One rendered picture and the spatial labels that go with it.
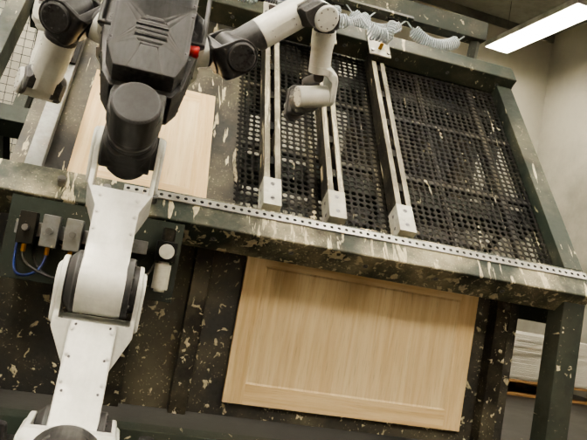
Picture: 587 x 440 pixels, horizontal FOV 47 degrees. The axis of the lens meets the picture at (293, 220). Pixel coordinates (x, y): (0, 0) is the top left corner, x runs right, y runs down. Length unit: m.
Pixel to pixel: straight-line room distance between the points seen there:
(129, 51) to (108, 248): 0.48
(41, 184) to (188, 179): 0.46
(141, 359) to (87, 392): 0.83
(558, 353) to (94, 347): 1.64
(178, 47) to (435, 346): 1.47
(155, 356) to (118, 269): 0.84
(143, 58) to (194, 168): 0.66
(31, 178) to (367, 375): 1.32
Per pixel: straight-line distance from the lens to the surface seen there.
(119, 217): 1.66
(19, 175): 2.15
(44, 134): 2.29
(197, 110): 2.53
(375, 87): 2.92
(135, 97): 1.59
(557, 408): 2.64
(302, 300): 2.42
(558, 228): 2.80
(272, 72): 2.78
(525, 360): 6.64
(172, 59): 1.74
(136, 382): 2.40
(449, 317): 2.63
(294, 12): 1.99
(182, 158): 2.33
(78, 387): 1.57
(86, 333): 1.61
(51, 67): 2.03
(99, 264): 1.59
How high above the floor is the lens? 0.71
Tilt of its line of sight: 5 degrees up
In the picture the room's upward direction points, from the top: 10 degrees clockwise
